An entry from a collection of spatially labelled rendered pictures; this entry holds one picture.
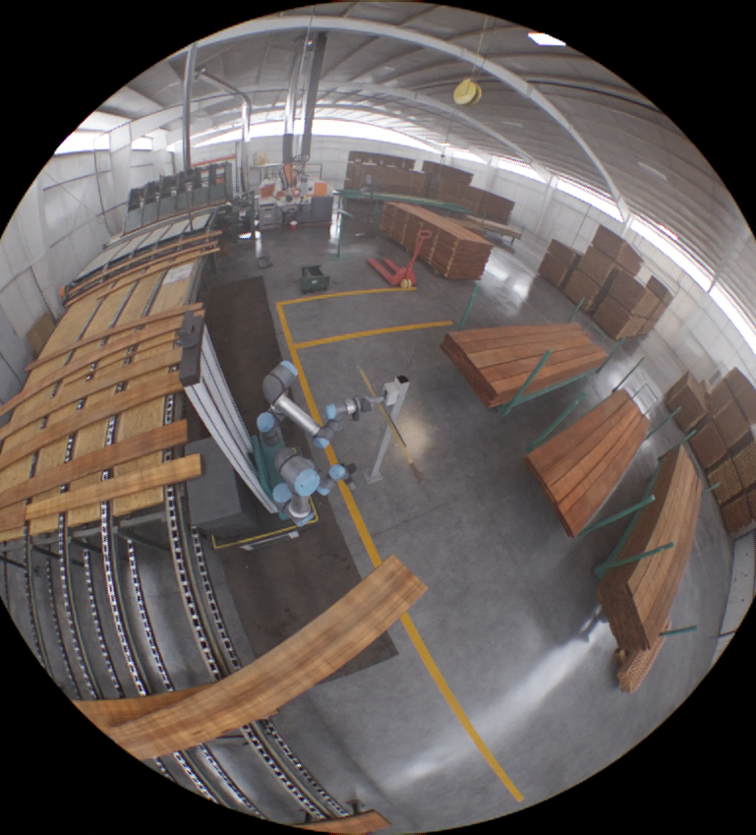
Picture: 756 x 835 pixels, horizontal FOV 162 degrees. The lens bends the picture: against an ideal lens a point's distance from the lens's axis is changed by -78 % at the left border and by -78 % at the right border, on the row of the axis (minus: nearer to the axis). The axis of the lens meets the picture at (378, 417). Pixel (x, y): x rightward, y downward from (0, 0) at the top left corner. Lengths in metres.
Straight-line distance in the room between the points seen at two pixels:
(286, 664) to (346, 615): 0.41
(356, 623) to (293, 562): 1.08
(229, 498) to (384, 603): 1.03
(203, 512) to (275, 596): 1.01
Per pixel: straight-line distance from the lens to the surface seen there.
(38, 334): 8.83
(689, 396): 9.76
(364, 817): 2.27
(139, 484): 2.01
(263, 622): 2.42
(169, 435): 2.04
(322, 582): 2.31
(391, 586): 1.42
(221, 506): 1.66
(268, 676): 1.54
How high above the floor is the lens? 2.32
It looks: 54 degrees down
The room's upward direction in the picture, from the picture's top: 14 degrees clockwise
